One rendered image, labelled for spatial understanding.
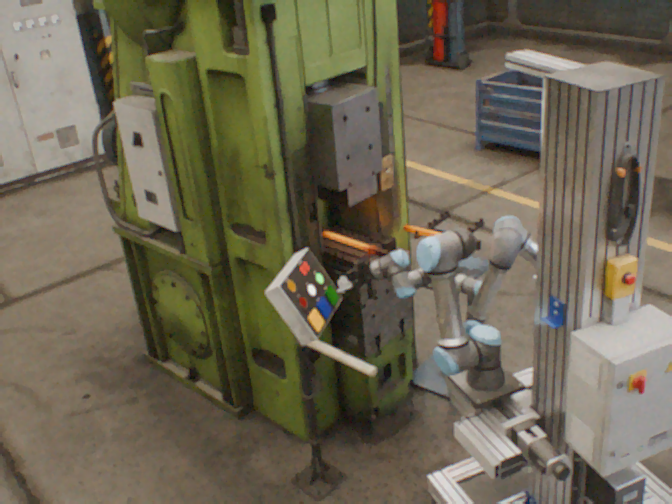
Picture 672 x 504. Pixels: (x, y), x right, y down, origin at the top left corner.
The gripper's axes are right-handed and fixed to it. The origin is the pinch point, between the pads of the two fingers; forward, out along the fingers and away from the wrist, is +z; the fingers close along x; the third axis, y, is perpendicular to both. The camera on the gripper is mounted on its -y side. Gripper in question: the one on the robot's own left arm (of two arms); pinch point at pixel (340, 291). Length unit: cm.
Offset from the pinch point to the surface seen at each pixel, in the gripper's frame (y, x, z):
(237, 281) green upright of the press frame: 18, -29, 66
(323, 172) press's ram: 43, -35, -7
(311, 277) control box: 12.8, 4.5, 5.2
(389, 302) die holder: -33, -48, 11
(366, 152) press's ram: 39, -48, -23
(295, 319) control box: 6.6, 27.0, 8.1
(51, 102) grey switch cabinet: 194, -355, 389
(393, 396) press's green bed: -83, -47, 41
